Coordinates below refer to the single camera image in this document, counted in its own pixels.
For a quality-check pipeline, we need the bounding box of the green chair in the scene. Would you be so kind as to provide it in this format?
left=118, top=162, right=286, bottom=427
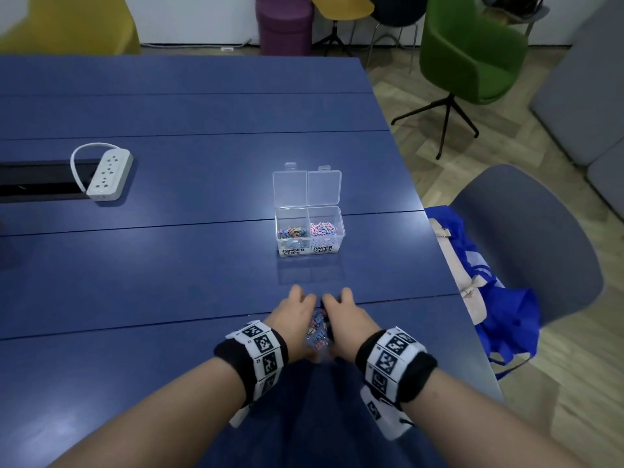
left=389, top=0, right=529, bottom=161

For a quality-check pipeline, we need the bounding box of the person's right forearm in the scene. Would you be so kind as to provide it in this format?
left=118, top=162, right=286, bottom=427
left=399, top=367, right=586, bottom=468

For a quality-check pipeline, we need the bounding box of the black marker wristband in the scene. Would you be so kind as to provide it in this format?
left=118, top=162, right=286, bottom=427
left=354, top=327, right=439, bottom=405
left=213, top=320, right=289, bottom=408

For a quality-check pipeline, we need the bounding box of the group of pastel binder clips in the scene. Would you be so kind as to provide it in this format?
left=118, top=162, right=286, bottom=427
left=304, top=309, right=333, bottom=354

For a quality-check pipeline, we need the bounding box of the purple stool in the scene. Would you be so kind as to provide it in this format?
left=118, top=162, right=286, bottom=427
left=255, top=0, right=314, bottom=57

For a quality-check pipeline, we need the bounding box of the yellow chair with black legs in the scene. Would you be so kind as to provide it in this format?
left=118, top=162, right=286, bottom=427
left=309, top=0, right=375, bottom=57

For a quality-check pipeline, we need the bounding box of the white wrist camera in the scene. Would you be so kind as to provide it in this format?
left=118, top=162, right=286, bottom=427
left=359, top=384, right=415, bottom=442
left=227, top=403, right=253, bottom=428

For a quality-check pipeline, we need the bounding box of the clear two-compartment plastic box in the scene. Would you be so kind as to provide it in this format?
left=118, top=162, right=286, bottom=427
left=272, top=162, right=346, bottom=257

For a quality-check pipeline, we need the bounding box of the large yellow chair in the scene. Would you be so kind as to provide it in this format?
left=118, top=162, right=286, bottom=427
left=0, top=0, right=142, bottom=56

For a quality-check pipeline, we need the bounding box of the person's right hand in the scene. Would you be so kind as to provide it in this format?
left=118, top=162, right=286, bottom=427
left=320, top=287, right=382, bottom=364

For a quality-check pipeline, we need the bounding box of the dark chair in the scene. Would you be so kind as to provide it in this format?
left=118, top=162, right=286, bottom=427
left=364, top=0, right=429, bottom=69

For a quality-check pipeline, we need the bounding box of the person's left forearm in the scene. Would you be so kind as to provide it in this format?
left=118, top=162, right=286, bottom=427
left=48, top=356, right=247, bottom=468

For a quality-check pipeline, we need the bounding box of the blue bag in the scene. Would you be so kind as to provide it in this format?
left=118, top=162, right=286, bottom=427
left=424, top=205, right=542, bottom=381

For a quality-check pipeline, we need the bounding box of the black table cable tray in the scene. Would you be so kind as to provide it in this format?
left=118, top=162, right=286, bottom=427
left=0, top=160, right=101, bottom=203

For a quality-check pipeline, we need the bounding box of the grey sofa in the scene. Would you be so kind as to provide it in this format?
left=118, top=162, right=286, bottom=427
left=530, top=0, right=624, bottom=220

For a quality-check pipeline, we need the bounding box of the person's left hand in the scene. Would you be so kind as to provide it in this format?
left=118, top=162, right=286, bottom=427
left=263, top=285, right=319, bottom=364

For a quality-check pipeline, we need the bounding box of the grey metal chair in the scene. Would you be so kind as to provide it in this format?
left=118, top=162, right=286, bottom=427
left=480, top=0, right=551, bottom=37

